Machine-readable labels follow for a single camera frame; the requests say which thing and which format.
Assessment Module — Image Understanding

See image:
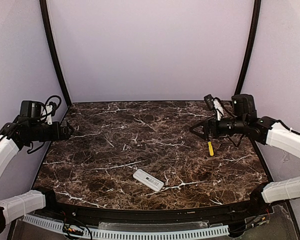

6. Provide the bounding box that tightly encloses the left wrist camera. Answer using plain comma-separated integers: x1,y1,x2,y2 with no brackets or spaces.
41,95,62,125

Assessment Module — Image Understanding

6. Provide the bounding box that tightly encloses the left black frame post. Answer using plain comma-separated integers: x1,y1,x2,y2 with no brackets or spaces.
39,0,72,108

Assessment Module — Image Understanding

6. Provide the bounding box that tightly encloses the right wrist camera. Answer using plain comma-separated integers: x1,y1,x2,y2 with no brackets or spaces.
203,94,225,121

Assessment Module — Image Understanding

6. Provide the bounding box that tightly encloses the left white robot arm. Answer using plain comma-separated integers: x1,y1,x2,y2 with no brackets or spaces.
0,95,74,234

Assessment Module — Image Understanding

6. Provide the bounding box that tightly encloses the black front table rail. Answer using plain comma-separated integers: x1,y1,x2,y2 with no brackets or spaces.
33,186,273,226

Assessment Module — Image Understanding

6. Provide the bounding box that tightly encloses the right black frame post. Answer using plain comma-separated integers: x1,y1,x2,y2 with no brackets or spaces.
234,0,262,95

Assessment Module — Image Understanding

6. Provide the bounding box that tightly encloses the black frame post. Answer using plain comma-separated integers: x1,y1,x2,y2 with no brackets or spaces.
234,0,262,95
39,0,72,108

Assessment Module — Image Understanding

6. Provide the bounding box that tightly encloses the white remote control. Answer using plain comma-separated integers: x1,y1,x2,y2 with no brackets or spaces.
132,169,164,192

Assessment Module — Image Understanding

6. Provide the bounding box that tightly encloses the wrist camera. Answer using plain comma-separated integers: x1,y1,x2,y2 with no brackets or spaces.
41,95,62,125
203,94,225,121

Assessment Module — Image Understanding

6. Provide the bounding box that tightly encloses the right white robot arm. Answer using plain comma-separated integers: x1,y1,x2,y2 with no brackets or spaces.
189,94,300,205

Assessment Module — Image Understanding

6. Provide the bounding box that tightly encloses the yellow handled screwdriver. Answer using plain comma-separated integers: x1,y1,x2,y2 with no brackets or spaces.
207,139,215,157

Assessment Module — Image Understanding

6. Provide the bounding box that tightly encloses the white slotted cable duct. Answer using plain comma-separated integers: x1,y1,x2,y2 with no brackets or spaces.
22,214,229,240

